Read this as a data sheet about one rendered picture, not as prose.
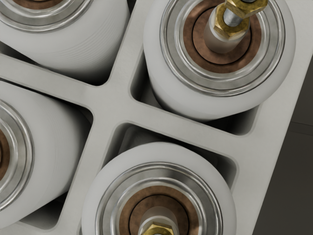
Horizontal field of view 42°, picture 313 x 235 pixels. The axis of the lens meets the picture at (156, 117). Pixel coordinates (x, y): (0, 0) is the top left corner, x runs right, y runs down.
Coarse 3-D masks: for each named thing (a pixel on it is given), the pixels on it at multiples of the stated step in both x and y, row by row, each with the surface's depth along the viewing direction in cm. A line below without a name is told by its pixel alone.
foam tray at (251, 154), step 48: (144, 0) 32; (288, 0) 32; (0, 48) 35; (48, 96) 43; (96, 96) 32; (144, 96) 43; (288, 96) 32; (96, 144) 32; (192, 144) 32; (240, 144) 32; (240, 192) 31
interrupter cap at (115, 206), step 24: (144, 168) 24; (168, 168) 24; (120, 192) 24; (144, 192) 24; (168, 192) 24; (192, 192) 24; (96, 216) 24; (120, 216) 24; (192, 216) 24; (216, 216) 24
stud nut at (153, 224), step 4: (152, 224) 20; (156, 224) 20; (160, 224) 21; (164, 224) 21; (148, 228) 20; (152, 228) 20; (156, 228) 20; (160, 228) 20; (164, 228) 20; (168, 228) 20; (144, 232) 20; (148, 232) 20; (152, 232) 20; (156, 232) 20; (160, 232) 20; (164, 232) 20; (168, 232) 20; (172, 232) 20
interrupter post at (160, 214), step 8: (152, 208) 24; (160, 208) 24; (144, 216) 23; (152, 216) 22; (160, 216) 21; (168, 216) 22; (144, 224) 21; (168, 224) 21; (176, 224) 22; (176, 232) 21
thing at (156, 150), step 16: (144, 144) 30; (160, 144) 25; (176, 144) 34; (112, 160) 25; (128, 160) 25; (144, 160) 25; (160, 160) 25; (176, 160) 25; (192, 160) 25; (96, 176) 25; (112, 176) 25; (208, 176) 25; (96, 192) 25; (224, 192) 25; (96, 208) 24; (224, 208) 24; (224, 224) 24
